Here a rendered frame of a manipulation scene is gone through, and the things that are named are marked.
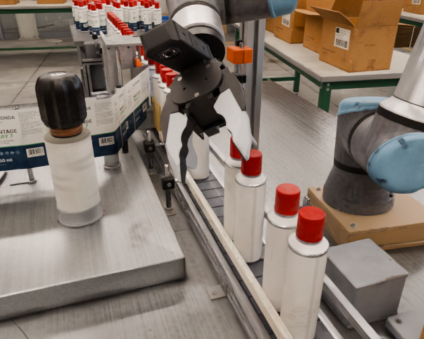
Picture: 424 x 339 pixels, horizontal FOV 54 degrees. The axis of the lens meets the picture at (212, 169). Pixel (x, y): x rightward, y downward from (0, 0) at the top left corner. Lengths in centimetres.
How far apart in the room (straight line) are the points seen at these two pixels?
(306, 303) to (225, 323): 19
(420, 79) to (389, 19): 182
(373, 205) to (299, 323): 39
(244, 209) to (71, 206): 35
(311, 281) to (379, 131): 31
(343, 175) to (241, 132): 49
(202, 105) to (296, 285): 26
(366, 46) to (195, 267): 193
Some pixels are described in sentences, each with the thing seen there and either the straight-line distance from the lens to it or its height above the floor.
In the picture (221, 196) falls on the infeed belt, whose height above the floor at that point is 88.
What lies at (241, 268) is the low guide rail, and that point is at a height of 91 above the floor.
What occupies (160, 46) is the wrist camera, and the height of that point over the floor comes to 128.
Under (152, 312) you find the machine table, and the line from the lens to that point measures 75.
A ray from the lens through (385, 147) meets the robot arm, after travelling 73.
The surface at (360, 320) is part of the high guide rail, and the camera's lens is 58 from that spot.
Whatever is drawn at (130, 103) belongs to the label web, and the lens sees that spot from 116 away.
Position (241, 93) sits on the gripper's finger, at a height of 122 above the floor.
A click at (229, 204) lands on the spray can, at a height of 96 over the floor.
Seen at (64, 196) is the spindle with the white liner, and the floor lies 95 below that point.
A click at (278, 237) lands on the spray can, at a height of 102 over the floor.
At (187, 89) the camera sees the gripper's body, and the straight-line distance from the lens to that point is 52.
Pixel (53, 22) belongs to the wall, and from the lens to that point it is 861.
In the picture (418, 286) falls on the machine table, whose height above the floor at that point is 83.
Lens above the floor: 136
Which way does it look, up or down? 27 degrees down
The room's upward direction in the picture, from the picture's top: straight up
